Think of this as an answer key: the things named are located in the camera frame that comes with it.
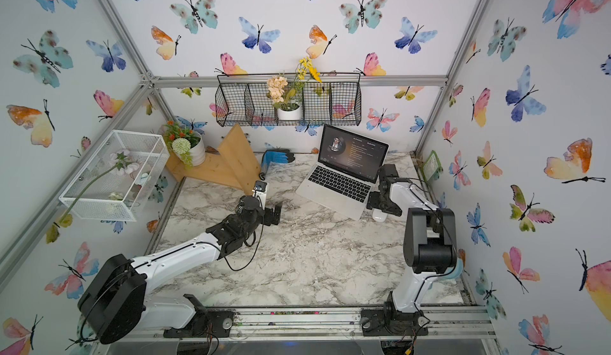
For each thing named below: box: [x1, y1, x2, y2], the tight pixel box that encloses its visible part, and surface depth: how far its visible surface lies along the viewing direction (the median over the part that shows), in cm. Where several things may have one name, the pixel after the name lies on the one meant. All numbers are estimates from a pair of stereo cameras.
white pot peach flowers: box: [266, 56, 323, 121], surface depth 86 cm
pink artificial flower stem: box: [46, 148, 141, 245], surface depth 75 cm
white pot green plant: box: [163, 120, 207, 169], surface depth 98 cm
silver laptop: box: [295, 123, 390, 221], surface depth 109 cm
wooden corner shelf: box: [165, 123, 262, 197], surface depth 103 cm
